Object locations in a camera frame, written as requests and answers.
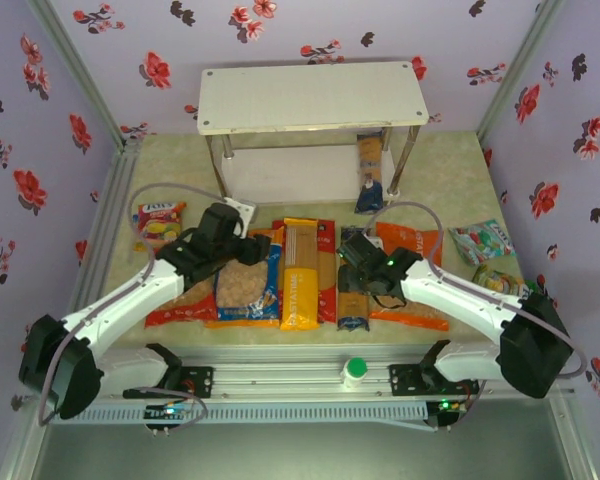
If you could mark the red spaghetti pack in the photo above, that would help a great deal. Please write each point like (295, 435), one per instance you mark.
(327, 280)
(278, 250)

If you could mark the wide blue spaghetti pack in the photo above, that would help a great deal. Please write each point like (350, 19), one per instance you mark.
(352, 315)

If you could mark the blue orange pasta bag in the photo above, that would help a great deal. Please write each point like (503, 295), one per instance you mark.
(245, 295)

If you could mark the yellow spaghetti pack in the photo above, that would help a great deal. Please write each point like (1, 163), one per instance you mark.
(300, 290)

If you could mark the red macaroni bag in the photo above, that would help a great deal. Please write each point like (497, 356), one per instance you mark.
(180, 312)

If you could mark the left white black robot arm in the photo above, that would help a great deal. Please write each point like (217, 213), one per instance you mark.
(120, 305)

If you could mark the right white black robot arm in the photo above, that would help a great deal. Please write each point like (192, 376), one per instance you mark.
(455, 295)

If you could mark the white two-tier shelf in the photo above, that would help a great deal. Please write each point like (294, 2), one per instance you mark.
(305, 95)

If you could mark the red fruit candy bag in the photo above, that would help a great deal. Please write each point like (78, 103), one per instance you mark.
(155, 220)

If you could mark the white bottle green cap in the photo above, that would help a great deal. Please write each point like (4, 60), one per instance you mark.
(355, 372)

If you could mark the green red candy bag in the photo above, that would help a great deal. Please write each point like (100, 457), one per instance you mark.
(480, 242)

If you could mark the green yellow candy bag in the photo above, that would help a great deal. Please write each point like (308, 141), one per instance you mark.
(495, 280)

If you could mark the brown spaghetti packet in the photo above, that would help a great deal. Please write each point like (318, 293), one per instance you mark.
(369, 165)

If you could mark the small electronics board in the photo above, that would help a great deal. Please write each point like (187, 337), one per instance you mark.
(445, 405)
(170, 411)

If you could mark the grey metal panel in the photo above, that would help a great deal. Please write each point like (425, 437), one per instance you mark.
(300, 455)

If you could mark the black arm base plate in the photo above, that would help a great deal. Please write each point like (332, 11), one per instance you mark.
(202, 382)
(402, 380)

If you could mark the aluminium extrusion frame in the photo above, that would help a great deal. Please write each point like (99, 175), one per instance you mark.
(280, 382)

